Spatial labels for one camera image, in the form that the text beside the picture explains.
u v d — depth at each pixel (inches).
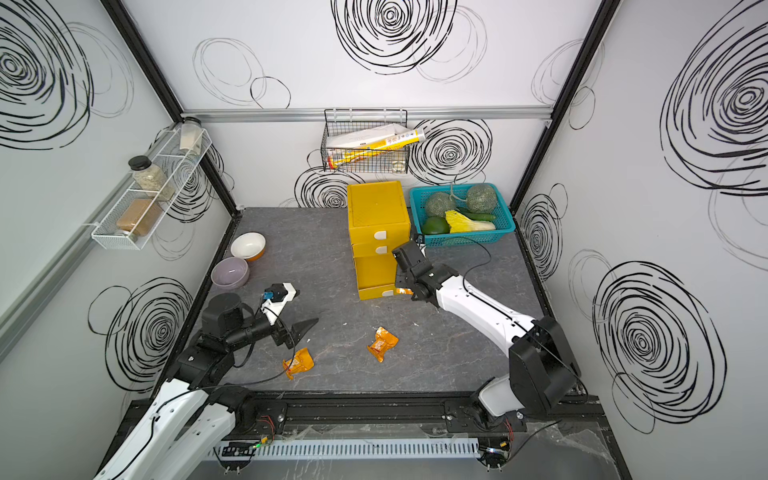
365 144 34.1
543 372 16.5
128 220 25.9
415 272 24.8
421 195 45.4
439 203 42.6
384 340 33.8
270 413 29.4
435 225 41.4
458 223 41.1
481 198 42.1
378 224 33.8
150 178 27.9
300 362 32.1
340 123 36.5
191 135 34.0
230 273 38.9
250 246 41.4
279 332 24.8
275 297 23.5
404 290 33.1
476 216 42.4
